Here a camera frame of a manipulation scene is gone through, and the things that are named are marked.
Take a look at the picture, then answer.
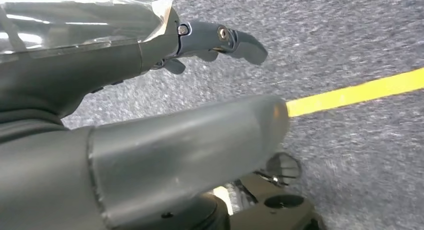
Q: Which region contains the black left robot foot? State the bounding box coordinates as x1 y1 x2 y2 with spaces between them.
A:
114 151 327 230

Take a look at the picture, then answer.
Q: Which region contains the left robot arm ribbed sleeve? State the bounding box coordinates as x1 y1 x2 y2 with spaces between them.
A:
0 108 69 144

